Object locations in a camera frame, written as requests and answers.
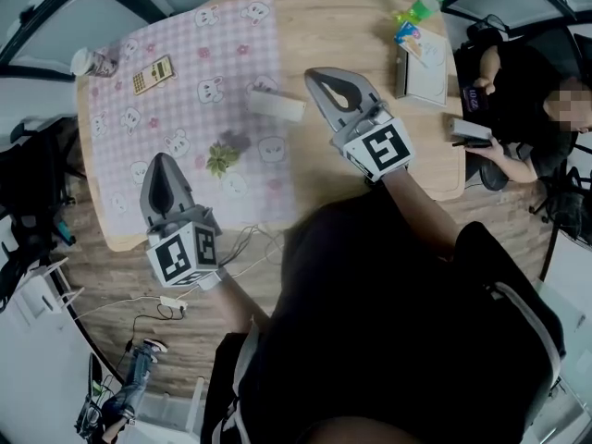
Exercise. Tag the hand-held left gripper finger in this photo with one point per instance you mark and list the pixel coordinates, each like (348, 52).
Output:
(182, 190)
(145, 201)

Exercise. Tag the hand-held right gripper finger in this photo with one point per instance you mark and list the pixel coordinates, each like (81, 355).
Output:
(365, 88)
(324, 109)

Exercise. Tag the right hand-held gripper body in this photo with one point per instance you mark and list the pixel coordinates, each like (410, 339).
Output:
(379, 148)

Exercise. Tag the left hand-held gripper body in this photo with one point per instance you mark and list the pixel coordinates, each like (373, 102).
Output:
(185, 252)

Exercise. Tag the white rectangular block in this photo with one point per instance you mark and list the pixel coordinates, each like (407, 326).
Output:
(277, 105)

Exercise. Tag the person's left forearm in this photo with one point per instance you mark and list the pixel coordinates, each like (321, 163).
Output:
(240, 308)

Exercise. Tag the person's right forearm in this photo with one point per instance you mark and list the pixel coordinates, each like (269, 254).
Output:
(416, 206)

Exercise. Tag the white power adapter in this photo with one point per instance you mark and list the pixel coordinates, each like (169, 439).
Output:
(173, 301)

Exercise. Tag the small green potted plant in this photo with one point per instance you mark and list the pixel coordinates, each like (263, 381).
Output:
(222, 157)

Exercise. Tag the white book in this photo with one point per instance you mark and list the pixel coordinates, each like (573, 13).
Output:
(427, 77)

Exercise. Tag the blue and yellow carton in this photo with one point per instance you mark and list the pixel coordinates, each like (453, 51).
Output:
(408, 37)

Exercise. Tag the pink checked tablecloth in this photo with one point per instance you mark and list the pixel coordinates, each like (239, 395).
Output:
(194, 109)

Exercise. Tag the blue plastic item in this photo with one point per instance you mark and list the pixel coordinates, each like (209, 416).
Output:
(65, 233)

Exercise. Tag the black power bank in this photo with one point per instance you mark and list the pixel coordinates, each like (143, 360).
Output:
(472, 132)

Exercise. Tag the green plastic bottle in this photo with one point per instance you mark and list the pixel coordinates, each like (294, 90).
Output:
(421, 7)

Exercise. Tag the purple screen smartphone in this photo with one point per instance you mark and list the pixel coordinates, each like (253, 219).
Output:
(476, 99)

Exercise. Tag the black office chair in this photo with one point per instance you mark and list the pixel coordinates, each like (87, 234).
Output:
(32, 192)

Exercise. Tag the beige calculator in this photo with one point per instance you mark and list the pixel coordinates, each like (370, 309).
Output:
(152, 75)

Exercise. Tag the white metal rack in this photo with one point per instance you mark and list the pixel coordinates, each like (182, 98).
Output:
(41, 294)

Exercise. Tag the glass jar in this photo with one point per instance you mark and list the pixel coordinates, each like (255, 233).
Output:
(92, 63)

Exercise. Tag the white shelf unit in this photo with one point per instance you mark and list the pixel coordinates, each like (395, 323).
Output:
(185, 410)

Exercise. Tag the person's black clothing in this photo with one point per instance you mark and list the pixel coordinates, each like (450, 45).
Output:
(384, 331)

